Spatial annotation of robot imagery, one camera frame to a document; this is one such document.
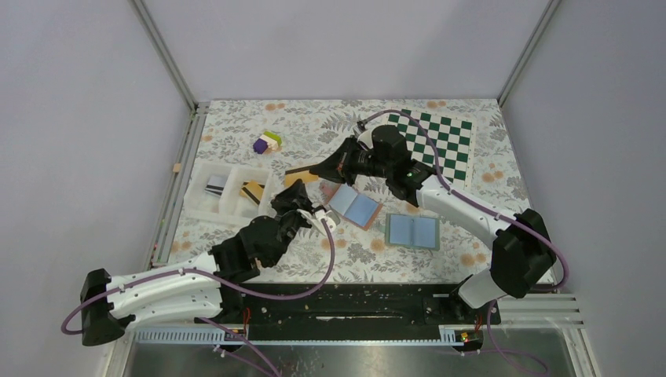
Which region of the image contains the brown leather wallet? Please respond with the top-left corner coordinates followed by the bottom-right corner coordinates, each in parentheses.
top-left (319, 181), bottom-right (382, 230)

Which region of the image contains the clear plastic divided tray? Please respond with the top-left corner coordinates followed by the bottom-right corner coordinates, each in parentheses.
top-left (183, 162), bottom-right (282, 226)

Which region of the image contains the green card holder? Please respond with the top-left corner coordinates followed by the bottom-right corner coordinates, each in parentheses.
top-left (377, 213), bottom-right (441, 251)

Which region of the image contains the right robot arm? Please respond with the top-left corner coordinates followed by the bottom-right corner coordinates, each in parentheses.
top-left (309, 125), bottom-right (557, 309)

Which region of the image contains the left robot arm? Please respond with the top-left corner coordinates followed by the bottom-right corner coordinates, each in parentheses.
top-left (76, 181), bottom-right (327, 346)

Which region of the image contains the gold card in tray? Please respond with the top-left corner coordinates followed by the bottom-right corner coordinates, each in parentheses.
top-left (240, 181), bottom-right (265, 206)

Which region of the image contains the grey card in tray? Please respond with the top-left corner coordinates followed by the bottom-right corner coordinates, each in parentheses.
top-left (204, 175), bottom-right (228, 196)

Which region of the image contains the cream toy block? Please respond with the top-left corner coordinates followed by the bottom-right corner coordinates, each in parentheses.
top-left (260, 134), bottom-right (281, 152)

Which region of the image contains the lime green toy block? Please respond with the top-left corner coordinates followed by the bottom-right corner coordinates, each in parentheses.
top-left (263, 130), bottom-right (282, 146)

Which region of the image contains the purple toy block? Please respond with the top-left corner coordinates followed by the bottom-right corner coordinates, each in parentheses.
top-left (253, 138), bottom-right (269, 155)

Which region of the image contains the floral table cloth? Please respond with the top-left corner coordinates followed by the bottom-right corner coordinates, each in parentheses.
top-left (195, 99), bottom-right (530, 283)

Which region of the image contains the green white chess mat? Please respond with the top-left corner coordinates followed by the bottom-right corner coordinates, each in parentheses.
top-left (382, 108), bottom-right (477, 189)

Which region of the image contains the left controller board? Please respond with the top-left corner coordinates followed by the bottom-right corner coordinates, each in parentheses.
top-left (224, 328), bottom-right (247, 342)

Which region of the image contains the controller board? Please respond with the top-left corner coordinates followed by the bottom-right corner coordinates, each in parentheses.
top-left (454, 330), bottom-right (483, 343)
top-left (224, 328), bottom-right (247, 342)

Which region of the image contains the perforated metal strip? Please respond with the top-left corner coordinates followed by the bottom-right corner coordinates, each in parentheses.
top-left (134, 326), bottom-right (482, 347)

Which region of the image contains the right controller board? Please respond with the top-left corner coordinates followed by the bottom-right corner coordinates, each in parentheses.
top-left (454, 330), bottom-right (483, 343)

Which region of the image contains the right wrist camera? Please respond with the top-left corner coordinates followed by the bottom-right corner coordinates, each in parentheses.
top-left (354, 120), bottom-right (373, 150)

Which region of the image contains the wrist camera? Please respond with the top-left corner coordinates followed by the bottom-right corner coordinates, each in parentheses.
top-left (298, 206), bottom-right (341, 229)
top-left (354, 120), bottom-right (373, 150)

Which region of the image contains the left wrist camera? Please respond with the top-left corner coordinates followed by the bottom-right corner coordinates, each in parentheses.
top-left (298, 206), bottom-right (341, 229)

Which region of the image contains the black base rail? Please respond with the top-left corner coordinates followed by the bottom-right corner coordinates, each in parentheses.
top-left (193, 276), bottom-right (502, 342)

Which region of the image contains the left aluminium frame post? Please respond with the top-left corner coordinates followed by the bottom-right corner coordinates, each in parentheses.
top-left (129, 0), bottom-right (198, 112)

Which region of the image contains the aluminium frame post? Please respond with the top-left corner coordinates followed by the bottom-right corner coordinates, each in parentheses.
top-left (129, 0), bottom-right (198, 112)
top-left (496, 0), bottom-right (562, 108)

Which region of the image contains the right aluminium frame post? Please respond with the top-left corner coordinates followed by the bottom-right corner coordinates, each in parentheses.
top-left (496, 0), bottom-right (562, 108)

